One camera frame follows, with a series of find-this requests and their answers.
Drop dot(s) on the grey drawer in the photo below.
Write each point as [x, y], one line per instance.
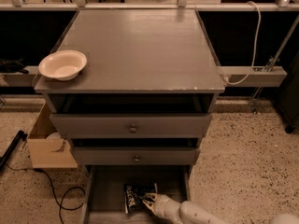
[135, 156]
[131, 126]
[105, 199]

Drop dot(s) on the grey drawer cabinet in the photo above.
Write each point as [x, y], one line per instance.
[151, 61]

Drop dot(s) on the blue chip bag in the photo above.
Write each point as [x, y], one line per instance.
[135, 194]

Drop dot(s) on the metal frame rail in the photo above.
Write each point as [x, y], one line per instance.
[257, 76]

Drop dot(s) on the middle grey drawer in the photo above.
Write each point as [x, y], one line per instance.
[135, 156]

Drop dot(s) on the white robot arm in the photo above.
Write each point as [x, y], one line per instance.
[187, 212]

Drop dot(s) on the black cart at right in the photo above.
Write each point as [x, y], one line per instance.
[288, 97]

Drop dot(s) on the top grey drawer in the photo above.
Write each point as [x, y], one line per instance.
[131, 126]

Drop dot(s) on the white bowl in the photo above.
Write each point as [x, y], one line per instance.
[62, 65]

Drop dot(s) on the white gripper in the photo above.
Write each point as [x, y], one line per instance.
[163, 205]

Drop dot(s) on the black object on rail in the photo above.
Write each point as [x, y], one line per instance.
[12, 66]

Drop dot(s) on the black bar on floor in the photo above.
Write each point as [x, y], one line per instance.
[20, 136]

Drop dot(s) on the bottom grey drawer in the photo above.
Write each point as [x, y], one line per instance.
[105, 199]

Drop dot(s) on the cardboard box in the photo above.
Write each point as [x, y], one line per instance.
[48, 150]

